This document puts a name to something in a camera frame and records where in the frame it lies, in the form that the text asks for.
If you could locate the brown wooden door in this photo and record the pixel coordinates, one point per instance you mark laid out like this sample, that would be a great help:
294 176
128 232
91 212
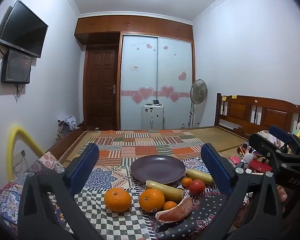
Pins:
101 90

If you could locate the small tangerine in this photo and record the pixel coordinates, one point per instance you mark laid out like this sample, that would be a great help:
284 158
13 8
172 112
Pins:
187 182
170 205

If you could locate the large plain orange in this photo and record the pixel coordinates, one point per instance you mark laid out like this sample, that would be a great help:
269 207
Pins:
117 199

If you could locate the dark floral cloth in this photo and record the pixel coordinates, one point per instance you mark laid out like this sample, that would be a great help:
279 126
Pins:
202 215

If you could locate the wooden bed headboard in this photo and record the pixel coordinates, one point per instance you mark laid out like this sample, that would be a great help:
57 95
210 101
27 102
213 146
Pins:
242 112

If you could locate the pile of clothes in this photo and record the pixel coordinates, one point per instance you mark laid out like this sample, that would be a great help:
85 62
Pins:
68 123

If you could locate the wooden bed side rail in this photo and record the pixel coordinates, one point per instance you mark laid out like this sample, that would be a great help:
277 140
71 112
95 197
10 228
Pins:
65 145

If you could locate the sausage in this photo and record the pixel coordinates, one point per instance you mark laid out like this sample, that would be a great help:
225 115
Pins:
176 211

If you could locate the yellow foam tube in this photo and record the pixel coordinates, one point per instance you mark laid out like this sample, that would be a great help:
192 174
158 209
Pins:
13 140

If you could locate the white small bottle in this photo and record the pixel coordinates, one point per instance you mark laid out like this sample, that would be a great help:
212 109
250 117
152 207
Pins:
248 158

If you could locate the large orange with sticker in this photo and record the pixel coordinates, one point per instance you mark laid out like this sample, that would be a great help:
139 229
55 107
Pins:
151 198

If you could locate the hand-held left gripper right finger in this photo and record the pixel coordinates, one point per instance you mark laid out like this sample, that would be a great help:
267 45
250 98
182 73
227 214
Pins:
215 170

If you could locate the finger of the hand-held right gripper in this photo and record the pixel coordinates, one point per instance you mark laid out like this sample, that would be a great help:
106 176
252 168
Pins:
267 148
280 133

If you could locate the white boxy appliance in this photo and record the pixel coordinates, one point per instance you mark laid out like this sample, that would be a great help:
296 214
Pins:
152 116

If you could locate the group of pink heart stickers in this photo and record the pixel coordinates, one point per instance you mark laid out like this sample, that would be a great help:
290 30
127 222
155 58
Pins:
145 92

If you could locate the wall-mounted black television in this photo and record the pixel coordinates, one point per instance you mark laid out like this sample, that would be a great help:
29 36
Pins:
22 28

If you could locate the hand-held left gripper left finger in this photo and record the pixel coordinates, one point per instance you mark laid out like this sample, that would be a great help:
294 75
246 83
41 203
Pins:
83 166

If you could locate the person's right hand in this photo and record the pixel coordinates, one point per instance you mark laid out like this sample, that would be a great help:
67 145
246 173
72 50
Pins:
282 195

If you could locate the small wall-mounted monitor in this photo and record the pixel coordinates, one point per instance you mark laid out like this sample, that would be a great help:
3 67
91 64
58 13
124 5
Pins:
16 66

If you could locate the red tomato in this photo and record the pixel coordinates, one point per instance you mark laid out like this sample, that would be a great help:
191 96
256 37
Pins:
197 187

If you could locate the floral checked patterned blanket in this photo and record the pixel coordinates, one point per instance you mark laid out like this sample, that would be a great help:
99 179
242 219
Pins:
97 180

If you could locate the woven straw bed mat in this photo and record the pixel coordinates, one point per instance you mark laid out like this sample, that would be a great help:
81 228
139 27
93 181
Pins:
215 137

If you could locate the standing electric fan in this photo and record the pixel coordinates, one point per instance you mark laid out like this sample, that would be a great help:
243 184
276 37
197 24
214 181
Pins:
198 91

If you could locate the wall power socket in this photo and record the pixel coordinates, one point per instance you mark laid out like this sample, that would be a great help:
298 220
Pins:
22 153

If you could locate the striped patchwork blanket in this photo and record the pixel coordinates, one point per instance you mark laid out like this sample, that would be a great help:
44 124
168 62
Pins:
145 145

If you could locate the yellow sticky note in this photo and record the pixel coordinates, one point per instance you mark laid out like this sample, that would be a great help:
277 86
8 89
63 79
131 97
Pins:
224 97

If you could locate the red flat pouch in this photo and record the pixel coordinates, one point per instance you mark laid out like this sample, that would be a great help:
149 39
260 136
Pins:
261 166

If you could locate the wooden wardrobe with sliding doors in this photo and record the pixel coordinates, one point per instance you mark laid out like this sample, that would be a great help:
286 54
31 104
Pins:
140 30

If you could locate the purple ceramic plate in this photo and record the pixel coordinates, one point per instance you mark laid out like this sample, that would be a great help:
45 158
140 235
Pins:
157 168

